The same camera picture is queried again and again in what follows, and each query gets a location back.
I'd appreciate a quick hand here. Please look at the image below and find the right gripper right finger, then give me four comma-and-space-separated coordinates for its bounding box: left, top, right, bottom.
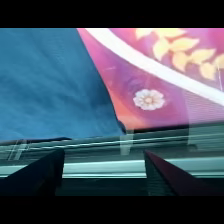
143, 149, 224, 197

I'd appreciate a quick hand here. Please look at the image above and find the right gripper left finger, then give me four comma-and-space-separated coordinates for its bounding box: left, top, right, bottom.
0, 148, 66, 197

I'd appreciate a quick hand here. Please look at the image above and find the blue garment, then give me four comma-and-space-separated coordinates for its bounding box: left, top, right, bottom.
0, 27, 127, 143

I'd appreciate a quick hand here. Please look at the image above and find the silver frame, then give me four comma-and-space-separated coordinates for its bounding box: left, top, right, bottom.
0, 123, 224, 197

